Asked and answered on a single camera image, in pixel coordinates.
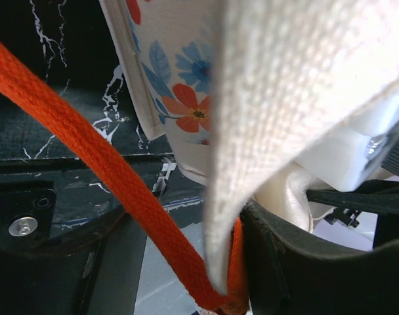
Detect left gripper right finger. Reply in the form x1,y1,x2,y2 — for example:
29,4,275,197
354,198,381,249
240,201,399,314

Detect orange bag handle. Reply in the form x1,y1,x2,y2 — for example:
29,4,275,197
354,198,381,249
0,43,249,314

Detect metal base rail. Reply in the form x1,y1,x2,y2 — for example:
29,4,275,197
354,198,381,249
0,156,203,243

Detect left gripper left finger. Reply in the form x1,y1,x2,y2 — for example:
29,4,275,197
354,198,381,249
0,208,146,314

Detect canvas tote bag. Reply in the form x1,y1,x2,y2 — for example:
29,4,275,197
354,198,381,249
99,0,399,293

